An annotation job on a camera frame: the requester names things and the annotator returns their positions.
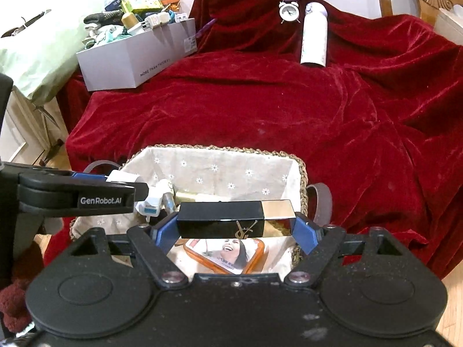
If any red velvet cloth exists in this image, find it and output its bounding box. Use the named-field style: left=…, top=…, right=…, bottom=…
left=64, top=0, right=462, bottom=277

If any red gloved left hand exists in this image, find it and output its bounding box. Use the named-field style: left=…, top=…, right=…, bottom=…
left=1, top=241, right=44, bottom=333

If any white power strip in box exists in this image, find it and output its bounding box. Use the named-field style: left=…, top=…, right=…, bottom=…
left=142, top=12, right=170, bottom=31

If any grey cardboard box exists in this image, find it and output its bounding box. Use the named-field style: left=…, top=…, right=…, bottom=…
left=77, top=18, right=197, bottom=92

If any orange tin with picture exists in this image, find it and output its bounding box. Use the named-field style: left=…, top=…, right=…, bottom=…
left=184, top=238, right=265, bottom=275

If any white thermos bottle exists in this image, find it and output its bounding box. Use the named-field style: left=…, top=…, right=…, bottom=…
left=300, top=2, right=328, bottom=67

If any purple ribbon tie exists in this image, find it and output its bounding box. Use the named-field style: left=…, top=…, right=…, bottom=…
left=195, top=18, right=216, bottom=39

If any white power plug adapter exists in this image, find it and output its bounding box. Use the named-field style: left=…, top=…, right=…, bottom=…
left=106, top=170, right=145, bottom=183

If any woven basket with floral liner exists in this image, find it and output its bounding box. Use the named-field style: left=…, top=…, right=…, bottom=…
left=68, top=144, right=333, bottom=274

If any gold capped bottle in box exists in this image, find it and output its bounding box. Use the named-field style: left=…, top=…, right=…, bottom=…
left=122, top=12, right=144, bottom=36

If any white alarm clock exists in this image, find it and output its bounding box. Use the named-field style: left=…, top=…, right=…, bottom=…
left=279, top=2, right=300, bottom=23

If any green fabric bag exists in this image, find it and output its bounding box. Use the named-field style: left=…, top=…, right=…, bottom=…
left=1, top=10, right=87, bottom=106

